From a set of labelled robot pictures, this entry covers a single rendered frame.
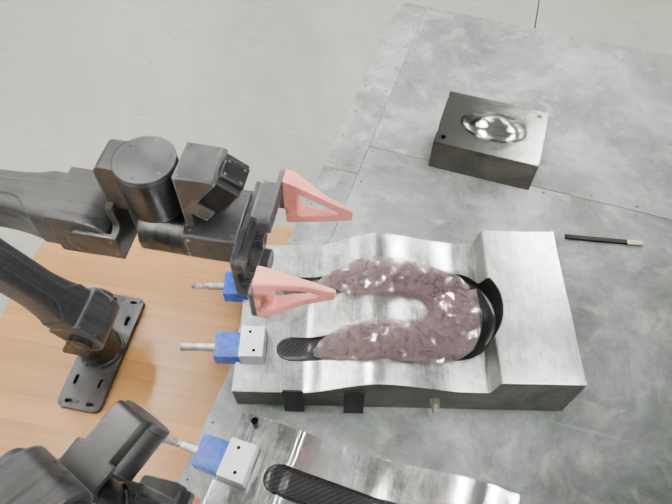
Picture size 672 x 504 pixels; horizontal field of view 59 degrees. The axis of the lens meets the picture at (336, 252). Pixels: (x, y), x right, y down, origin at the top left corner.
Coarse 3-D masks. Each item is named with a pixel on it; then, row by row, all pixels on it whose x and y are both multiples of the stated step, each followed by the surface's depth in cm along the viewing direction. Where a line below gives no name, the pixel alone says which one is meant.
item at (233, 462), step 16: (192, 448) 78; (208, 448) 77; (224, 448) 77; (240, 448) 76; (256, 448) 76; (192, 464) 76; (208, 464) 76; (224, 464) 75; (240, 464) 75; (224, 480) 75; (240, 480) 74
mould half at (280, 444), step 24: (240, 432) 80; (264, 432) 80; (288, 432) 80; (264, 456) 78; (288, 456) 78; (312, 456) 78; (336, 456) 78; (360, 456) 78; (216, 480) 76; (336, 480) 77; (360, 480) 77; (384, 480) 76; (408, 480) 75; (432, 480) 74; (456, 480) 73
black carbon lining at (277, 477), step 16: (272, 480) 76; (288, 480) 77; (304, 480) 77; (320, 480) 76; (288, 496) 75; (304, 496) 76; (320, 496) 76; (336, 496) 76; (352, 496) 76; (368, 496) 76
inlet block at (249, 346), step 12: (216, 336) 90; (228, 336) 90; (240, 336) 90; (252, 336) 88; (264, 336) 88; (180, 348) 90; (192, 348) 90; (204, 348) 90; (216, 348) 89; (228, 348) 89; (240, 348) 87; (252, 348) 87; (264, 348) 89; (216, 360) 89; (228, 360) 89; (240, 360) 88; (252, 360) 88; (264, 360) 89
